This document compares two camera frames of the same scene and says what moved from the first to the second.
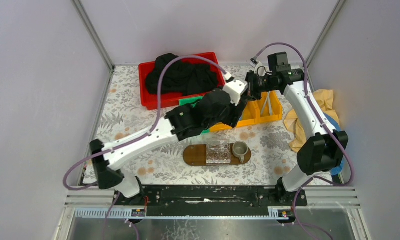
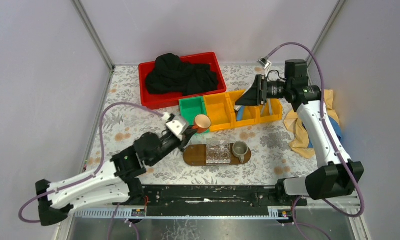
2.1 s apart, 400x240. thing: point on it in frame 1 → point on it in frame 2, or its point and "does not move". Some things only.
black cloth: x=188 y=77 does not move
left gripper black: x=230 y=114 → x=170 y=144
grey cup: x=240 y=148 does not move
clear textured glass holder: x=218 y=152 does not move
